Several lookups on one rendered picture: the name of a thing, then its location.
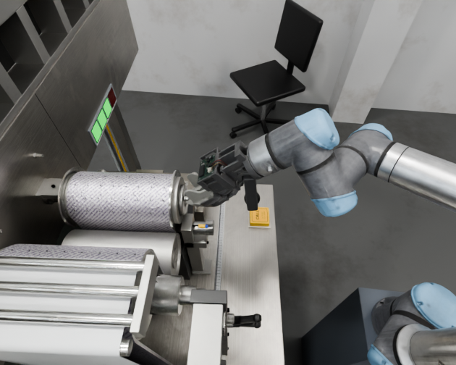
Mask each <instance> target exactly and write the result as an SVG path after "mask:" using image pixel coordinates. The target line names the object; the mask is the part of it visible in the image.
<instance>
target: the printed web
mask: <svg viewBox="0 0 456 365"><path fill-rule="evenodd" d="M172 175H173V174H151V173H127V172H77V173H76V174H75V175H74V176H73V177H72V179H71V180H70V183H69V186H68V189H67V209H68V212H69V215H70V216H71V218H72V219H73V220H74V221H75V222H76V223H77V224H78V225H79V226H80V227H81V228H82V229H83V230H114V231H135V232H175V233H176V231H175V230H173V229H172V228H171V226H170V223H169V187H170V182H171V178H172ZM148 252H151V253H153V255H154V256H155V257H156V260H157V262H158V263H159V260H158V258H157V256H156V253H155V251H154V250H153V249H151V248H115V247H95V246H57V245H37V244H14V245H12V246H9V247H7V248H5V249H4V250H2V251H0V256H30V257H49V258H68V259H106V260H125V261H143V259H144V257H145V255H146V254H147V253H148ZM157 274H163V275H165V274H164V271H163V269H162V268H161V265H160V263H159V267H158V272H157ZM122 338H130V339H132V341H133V345H132V352H131V354H130V356H121V357H123V358H125V359H128V360H130V361H133V362H135V363H136V364H140V365H173V364H171V363H170V362H168V361H167V360H166V359H164V358H162V357H161V356H160V355H159V354H157V353H155V352H154V351H152V350H151V349H150V348H148V347H147V346H145V345H144V344H142V343H141V342H139V341H138V340H136V338H135V336H134V335H133V334H132V333H130V327H124V332H123V335H122Z"/></svg>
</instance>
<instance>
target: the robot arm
mask: <svg viewBox="0 0 456 365"><path fill-rule="evenodd" d="M338 144H339V134H338V132H337V129H336V127H335V125H334V123H333V121H332V119H331V117H330V116H329V114H328V113H327V112H326V111H325V110H324V109H321V108H317V109H313V110H311V111H309V112H307V113H305V114H303V115H301V116H297V117H295V118H294V119H293V120H291V121H290V122H288V123H286V124H284V125H282V126H281V127H278V128H277V129H275V130H273V131H271V132H270V133H267V134H265V135H263V136H261V137H260V138H257V139H255V140H254V141H252V142H250V144H249V145H247V146H246V145H245V144H244V143H243V142H242V141H241V140H239V141H238V142H236V143H234V144H232V145H231V146H229V147H227V148H225V149H224V150H221V149H220V148H219V147H217V148H215V149H214V150H212V151H209V152H208V153H207V154H204V155H202V156H201V157H200V159H202V161H200V166H199V173H198V175H196V174H193V173H191V174H189V175H188V176H187V178H188V180H189V181H190V182H191V183H192V184H193V186H194V188H193V189H192V190H186V191H185V195H186V196H187V197H188V198H189V200H187V201H186V203H187V204H190V205H191V206H204V207H216V206H219V205H221V204H223V203H224V202H225V201H228V200H229V199H230V198H231V197H233V196H236V194H237V193H238V191H239V190H240V187H242V186H243V185H244V186H245V196H244V200H245V203H246V204H247V209H248V211H257V210H258V203H259V201H260V195H259V194H258V192H257V182H256V180H259V179H261V178H262V177H267V176H269V175H272V174H274V173H276V172H278V171H280V170H282V169H286V168H288V167H291V166H293V167H294V169H295V171H296V172H297V175H298V177H299V178H300V180H301V181H302V183H303V185H304V186H305V189H306V190H307V191H308V194H309V196H310V197H311V200H312V201H313V202H314V204H315V205H316V207H317V208H318V210H319V211H320V213H321V214H323V215H324V216H325V217H338V216H340V215H343V214H346V213H348V212H349V211H350V210H352V209H353V208H354V207H355V206H356V204H357V202H358V197H357V195H356V191H355V190H354V189H353V187H354V186H355V185H356V184H357V183H358V182H359V181H360V179H361V178H362V177H363V176H364V175H365V174H366V173H368V174H370V175H373V176H375V177H378V178H380V179H382V180H385V181H387V182H388V183H391V184H393V185H396V186H398V187H400V188H402V189H404V190H407V191H409V192H411V193H414V194H416V195H417V196H420V197H422V198H424V199H426V200H428V201H431V202H433V203H435V204H438V205H440V206H442V207H444V208H446V209H449V210H450V211H453V212H455V213H456V164H455V163H452V162H450V161H447V160H444V159H440V158H439V157H436V156H432V155H431V154H427V153H424V152H422V151H419V150H416V149H414V148H411V147H409V146H405V145H402V144H401V143H397V142H394V141H393V140H392V135H391V133H390V132H389V131H388V130H387V129H386V128H385V127H384V126H382V125H379V124H376V123H370V124H367V125H364V126H362V127H361V128H359V129H358V130H356V131H355V132H353V133H352V134H351V135H350V136H349V137H348V139H347V140H345V141H344V142H343V143H342V144H341V145H340V146H339V147H338V148H336V149H335V150H334V151H333V150H332V149H333V148H334V147H335V146H337V145H338ZM213 152H214V153H215V154H213V155H211V156H209V157H206V156H208V155H209V154H211V153H213ZM371 320H372V325H373V328H374V330H375V332H376V334H377V335H378V337H377V338H376V339H375V341H374V342H373V344H371V348H370V349H369V351H368V354H367V357H368V361H369V362H370V364H371V365H456V296H455V295H454V294H453V293H452V292H450V291H449V290H448V289H446V288H445V287H443V286H441V285H438V284H436V283H432V282H424V283H421V284H419V285H415V286H414V287H413V288H412V289H411V290H409V291H407V292H406V293H404V294H402V295H401V296H399V297H395V296H390V297H386V298H383V299H381V300H380V301H379V302H377V303H376V305H375V306H374V308H373V310H372V314H371Z"/></svg>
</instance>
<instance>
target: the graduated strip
mask: <svg viewBox="0 0 456 365"><path fill-rule="evenodd" d="M224 215H225V202H224V203H223V204H221V205H219V224H218V235H217V246H216V267H215V278H214V290H221V269H222V255H223V241H224Z"/></svg>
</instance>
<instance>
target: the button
mask: <svg viewBox="0 0 456 365"><path fill-rule="evenodd" d="M250 226H261V227H268V226H269V208H268V207H258V210H257V211H250Z"/></svg>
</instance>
